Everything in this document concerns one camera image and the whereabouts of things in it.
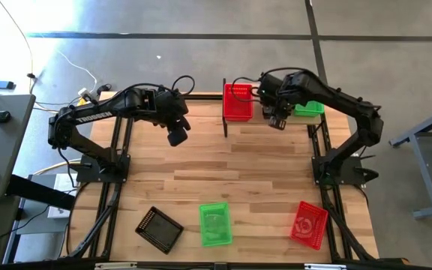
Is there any white box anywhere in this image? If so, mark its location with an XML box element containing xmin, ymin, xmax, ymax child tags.
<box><xmin>46</xmin><ymin>172</ymin><xmax>79</xmax><ymax>220</ymax></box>

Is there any pale cable by base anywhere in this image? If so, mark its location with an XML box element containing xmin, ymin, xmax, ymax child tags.
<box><xmin>31</xmin><ymin>157</ymin><xmax>83</xmax><ymax>176</ymax></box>

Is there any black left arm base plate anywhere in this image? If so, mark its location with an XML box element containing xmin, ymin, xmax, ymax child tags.
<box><xmin>73</xmin><ymin>152</ymin><xmax>131</xmax><ymax>185</ymax></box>

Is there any black aluminium extrusion frame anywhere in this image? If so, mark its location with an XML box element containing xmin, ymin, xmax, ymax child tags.
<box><xmin>0</xmin><ymin>91</ymin><xmax>432</xmax><ymax>270</ymax></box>

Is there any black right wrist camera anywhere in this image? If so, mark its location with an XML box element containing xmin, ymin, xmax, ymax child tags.
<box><xmin>269</xmin><ymin>115</ymin><xmax>288</xmax><ymax>131</ymax></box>

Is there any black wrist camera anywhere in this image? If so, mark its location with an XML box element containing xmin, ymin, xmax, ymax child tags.
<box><xmin>269</xmin><ymin>115</ymin><xmax>288</xmax><ymax>131</ymax></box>
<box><xmin>166</xmin><ymin>126</ymin><xmax>189</xmax><ymax>148</ymax></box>

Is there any yellow floor cable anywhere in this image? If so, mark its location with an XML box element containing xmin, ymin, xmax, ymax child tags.
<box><xmin>34</xmin><ymin>97</ymin><xmax>89</xmax><ymax>113</ymax></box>

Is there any black desk beam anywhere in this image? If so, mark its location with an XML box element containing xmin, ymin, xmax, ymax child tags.
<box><xmin>4</xmin><ymin>174</ymin><xmax>77</xmax><ymax>211</ymax></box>

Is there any red slotted plastic basket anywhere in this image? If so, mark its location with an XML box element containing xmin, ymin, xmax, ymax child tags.
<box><xmin>223</xmin><ymin>82</ymin><xmax>254</xmax><ymax>123</ymax></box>

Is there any grey lower panel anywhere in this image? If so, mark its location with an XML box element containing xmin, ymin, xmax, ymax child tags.
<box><xmin>13</xmin><ymin>174</ymin><xmax>71</xmax><ymax>236</ymax></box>

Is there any thin pale floor cable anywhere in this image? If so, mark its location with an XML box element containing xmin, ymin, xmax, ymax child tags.
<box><xmin>0</xmin><ymin>0</ymin><xmax>35</xmax><ymax>95</ymax></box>

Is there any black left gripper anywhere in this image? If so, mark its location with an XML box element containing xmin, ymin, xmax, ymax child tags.
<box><xmin>154</xmin><ymin>91</ymin><xmax>193</xmax><ymax>132</ymax></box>

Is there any silver metal bracket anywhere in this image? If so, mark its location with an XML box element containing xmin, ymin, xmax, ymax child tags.
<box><xmin>304</xmin><ymin>263</ymin><xmax>347</xmax><ymax>270</ymax></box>
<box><xmin>94</xmin><ymin>262</ymin><xmax>139</xmax><ymax>270</ymax></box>

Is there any red basket with white print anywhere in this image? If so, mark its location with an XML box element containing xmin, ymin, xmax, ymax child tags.
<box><xmin>289</xmin><ymin>200</ymin><xmax>329</xmax><ymax>251</ymax></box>

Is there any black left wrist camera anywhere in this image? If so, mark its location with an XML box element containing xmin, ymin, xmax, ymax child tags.
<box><xmin>166</xmin><ymin>126</ymin><xmax>189</xmax><ymax>148</ymax></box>

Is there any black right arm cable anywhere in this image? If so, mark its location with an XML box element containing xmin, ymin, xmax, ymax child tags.
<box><xmin>229</xmin><ymin>66</ymin><xmax>314</xmax><ymax>104</ymax></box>

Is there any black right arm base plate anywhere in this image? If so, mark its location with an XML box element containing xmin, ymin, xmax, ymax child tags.
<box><xmin>310</xmin><ymin>154</ymin><xmax>368</xmax><ymax>188</ymax></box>

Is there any white floor cable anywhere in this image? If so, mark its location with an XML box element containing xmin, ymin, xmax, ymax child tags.
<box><xmin>56</xmin><ymin>48</ymin><xmax>99</xmax><ymax>93</ymax></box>

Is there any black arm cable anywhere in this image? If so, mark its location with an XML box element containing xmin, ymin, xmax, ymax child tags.
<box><xmin>125</xmin><ymin>74</ymin><xmax>197</xmax><ymax>98</ymax></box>
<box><xmin>229</xmin><ymin>66</ymin><xmax>314</xmax><ymax>104</ymax></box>

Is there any grey desk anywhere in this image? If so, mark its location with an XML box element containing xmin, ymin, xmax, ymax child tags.
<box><xmin>0</xmin><ymin>93</ymin><xmax>37</xmax><ymax>203</ymax></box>

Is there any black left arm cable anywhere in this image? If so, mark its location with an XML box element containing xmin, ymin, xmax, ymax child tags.
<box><xmin>125</xmin><ymin>74</ymin><xmax>197</xmax><ymax>98</ymax></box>

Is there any green slotted plastic basket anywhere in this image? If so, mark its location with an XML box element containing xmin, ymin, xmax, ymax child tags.
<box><xmin>293</xmin><ymin>100</ymin><xmax>326</xmax><ymax>113</ymax></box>
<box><xmin>294</xmin><ymin>108</ymin><xmax>324</xmax><ymax>118</ymax></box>
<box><xmin>199</xmin><ymin>202</ymin><xmax>234</xmax><ymax>248</ymax></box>

